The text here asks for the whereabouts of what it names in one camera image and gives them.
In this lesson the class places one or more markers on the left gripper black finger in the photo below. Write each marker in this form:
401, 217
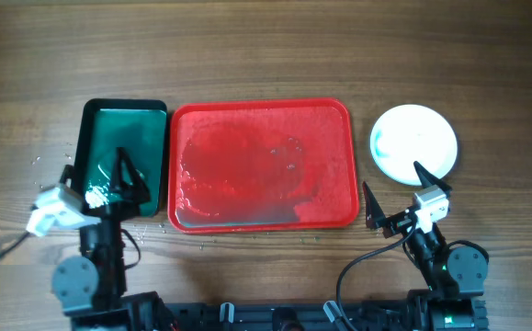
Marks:
67, 176
137, 193

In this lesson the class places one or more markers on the black tray green water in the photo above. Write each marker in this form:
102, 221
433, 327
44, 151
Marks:
140, 126

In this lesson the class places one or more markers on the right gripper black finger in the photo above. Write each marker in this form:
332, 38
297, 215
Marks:
428, 180
375, 217

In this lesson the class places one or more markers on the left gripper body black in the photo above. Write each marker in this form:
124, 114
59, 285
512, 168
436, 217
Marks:
107, 213

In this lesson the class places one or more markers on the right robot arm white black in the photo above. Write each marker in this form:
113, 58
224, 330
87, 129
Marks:
454, 272

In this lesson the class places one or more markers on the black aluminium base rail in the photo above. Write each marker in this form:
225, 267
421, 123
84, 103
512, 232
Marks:
293, 315

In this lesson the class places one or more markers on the white plate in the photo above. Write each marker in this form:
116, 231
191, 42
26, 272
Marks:
409, 133

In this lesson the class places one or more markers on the red plastic tray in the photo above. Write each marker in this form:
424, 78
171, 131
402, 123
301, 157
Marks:
262, 165

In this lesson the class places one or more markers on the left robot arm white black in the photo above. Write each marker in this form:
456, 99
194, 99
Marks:
91, 287

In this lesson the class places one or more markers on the green sponge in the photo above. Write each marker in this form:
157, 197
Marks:
105, 167

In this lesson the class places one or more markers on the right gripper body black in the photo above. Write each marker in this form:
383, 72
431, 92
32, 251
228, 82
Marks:
395, 224

